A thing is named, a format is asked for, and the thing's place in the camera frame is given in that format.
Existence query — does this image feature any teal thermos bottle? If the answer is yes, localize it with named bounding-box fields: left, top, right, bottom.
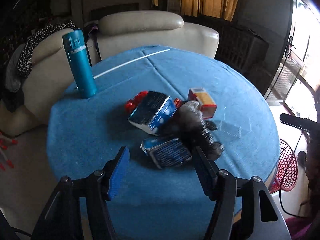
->
left=62, top=30, right=97, bottom=99

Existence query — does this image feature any red mesh trash basket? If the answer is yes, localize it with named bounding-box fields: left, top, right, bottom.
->
left=268, top=139, right=298, bottom=194

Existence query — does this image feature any orange white carton box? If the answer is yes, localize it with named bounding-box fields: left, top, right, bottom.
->
left=188, top=88, right=217, bottom=119

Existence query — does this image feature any cream leather sofa seat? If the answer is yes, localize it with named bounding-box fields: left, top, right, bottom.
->
left=0, top=28, right=101, bottom=138

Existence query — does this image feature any clear plastic clamshell container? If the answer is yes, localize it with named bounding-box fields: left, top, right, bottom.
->
left=213, top=107, right=252, bottom=141

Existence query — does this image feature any cream leather armchair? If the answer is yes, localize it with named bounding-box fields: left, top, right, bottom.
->
left=89, top=10, right=220, bottom=64

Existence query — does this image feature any dark wooden railing cabinet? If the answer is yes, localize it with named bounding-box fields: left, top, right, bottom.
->
left=183, top=15, right=269, bottom=75

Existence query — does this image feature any black plastic bag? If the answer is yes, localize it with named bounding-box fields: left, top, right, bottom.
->
left=176, top=100, right=224, bottom=161

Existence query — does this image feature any blue tablecloth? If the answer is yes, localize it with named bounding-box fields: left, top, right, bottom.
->
left=46, top=45, right=281, bottom=240

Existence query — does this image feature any black white dotted garment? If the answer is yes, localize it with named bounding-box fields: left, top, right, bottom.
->
left=16, top=20, right=79, bottom=79

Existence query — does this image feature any white straw stick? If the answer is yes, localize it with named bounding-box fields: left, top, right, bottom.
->
left=93, top=49, right=170, bottom=79

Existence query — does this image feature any red plastic bag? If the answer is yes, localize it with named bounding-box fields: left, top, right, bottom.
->
left=124, top=91, right=185, bottom=114

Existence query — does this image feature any blue carton box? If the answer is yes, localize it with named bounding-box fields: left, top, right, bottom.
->
left=128, top=91, right=177, bottom=135
left=140, top=137, right=192, bottom=169

